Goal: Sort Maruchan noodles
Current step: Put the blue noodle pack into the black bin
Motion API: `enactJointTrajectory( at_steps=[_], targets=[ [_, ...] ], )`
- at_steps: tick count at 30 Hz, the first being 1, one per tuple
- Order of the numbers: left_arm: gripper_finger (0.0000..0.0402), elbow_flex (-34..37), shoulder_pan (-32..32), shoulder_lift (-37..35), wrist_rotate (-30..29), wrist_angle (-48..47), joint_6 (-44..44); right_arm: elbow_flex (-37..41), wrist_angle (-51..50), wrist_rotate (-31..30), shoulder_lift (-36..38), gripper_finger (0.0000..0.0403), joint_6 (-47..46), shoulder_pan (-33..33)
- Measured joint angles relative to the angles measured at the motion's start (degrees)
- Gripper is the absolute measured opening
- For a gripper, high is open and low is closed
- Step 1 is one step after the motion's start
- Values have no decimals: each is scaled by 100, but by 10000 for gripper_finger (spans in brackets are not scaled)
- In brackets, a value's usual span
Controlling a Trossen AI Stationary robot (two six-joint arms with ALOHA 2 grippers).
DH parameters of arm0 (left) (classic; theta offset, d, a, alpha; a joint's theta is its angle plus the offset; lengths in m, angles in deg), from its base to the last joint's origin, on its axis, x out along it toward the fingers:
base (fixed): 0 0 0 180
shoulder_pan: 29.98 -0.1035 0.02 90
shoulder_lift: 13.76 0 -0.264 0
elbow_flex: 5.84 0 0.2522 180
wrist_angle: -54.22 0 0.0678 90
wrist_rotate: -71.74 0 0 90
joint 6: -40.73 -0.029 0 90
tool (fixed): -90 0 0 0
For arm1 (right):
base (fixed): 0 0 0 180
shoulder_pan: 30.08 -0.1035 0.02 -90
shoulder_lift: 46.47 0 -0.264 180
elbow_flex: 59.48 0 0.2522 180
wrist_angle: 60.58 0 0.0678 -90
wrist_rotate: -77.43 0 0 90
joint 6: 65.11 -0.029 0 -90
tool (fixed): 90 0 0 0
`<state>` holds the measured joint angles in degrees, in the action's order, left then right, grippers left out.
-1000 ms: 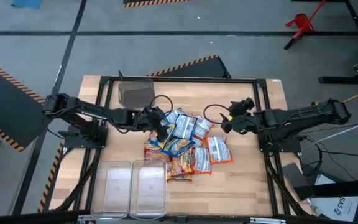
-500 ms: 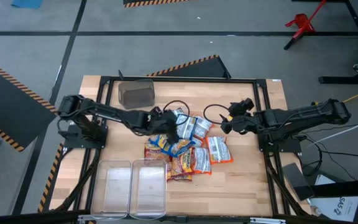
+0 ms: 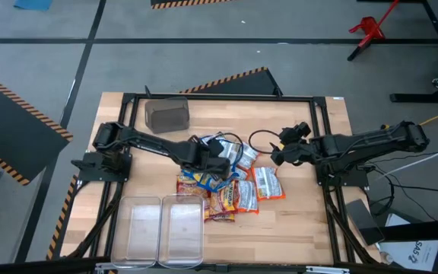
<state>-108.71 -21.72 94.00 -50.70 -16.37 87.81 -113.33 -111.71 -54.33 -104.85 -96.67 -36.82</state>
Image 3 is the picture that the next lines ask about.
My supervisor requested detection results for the black desk frame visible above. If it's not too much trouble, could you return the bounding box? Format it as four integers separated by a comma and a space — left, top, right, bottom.
379, 218, 438, 274

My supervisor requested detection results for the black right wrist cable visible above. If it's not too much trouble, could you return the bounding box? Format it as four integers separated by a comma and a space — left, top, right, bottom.
247, 129, 281, 155

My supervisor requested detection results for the black hazard-striped floor mat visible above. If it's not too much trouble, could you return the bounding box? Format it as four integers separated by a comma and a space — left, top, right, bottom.
179, 66, 284, 96
150, 0, 235, 10
0, 67, 74, 186

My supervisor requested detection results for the white cable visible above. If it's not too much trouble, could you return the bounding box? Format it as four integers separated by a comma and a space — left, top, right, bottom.
374, 139, 438, 180

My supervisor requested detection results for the black power cable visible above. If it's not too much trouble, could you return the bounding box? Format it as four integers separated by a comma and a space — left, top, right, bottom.
370, 182, 438, 195

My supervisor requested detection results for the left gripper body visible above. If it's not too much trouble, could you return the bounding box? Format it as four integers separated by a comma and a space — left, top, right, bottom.
202, 158, 232, 179

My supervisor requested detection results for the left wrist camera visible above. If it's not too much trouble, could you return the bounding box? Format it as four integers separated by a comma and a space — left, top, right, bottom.
206, 137, 226, 158

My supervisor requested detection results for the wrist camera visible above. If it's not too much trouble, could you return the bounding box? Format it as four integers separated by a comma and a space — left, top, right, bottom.
278, 121, 313, 145
206, 137, 226, 158

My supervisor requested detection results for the white printed paper sign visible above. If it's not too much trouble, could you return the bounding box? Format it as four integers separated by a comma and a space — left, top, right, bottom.
378, 212, 438, 272

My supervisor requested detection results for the smoky dark plastic bin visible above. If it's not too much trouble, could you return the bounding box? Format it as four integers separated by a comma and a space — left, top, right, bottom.
144, 96, 191, 135

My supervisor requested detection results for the black front crossbar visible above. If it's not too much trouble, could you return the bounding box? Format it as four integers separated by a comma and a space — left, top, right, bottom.
0, 257, 438, 274

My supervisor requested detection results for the clear plastic bin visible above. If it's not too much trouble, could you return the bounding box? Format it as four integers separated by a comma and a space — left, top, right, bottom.
157, 193, 205, 267
110, 196, 162, 269

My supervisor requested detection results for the blue floor mat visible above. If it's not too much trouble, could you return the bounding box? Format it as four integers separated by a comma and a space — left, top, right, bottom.
12, 0, 55, 11

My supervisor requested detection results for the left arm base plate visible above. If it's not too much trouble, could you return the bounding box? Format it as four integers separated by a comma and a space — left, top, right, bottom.
71, 151, 133, 183

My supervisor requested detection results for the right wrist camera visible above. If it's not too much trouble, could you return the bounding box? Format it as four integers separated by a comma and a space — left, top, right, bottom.
278, 121, 313, 145

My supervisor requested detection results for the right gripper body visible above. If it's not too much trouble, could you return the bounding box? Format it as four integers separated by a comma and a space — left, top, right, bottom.
282, 139, 321, 167

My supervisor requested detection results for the black flat box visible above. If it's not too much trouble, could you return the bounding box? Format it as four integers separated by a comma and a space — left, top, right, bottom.
344, 198, 386, 247

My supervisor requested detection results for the hazard-striped floor strip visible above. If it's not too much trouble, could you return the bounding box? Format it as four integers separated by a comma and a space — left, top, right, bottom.
46, 174, 80, 262

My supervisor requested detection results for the black floor stand frame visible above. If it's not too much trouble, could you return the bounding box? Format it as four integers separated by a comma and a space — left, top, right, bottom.
357, 0, 438, 104

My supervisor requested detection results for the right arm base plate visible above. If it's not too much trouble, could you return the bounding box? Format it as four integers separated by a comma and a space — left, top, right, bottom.
316, 167, 371, 188

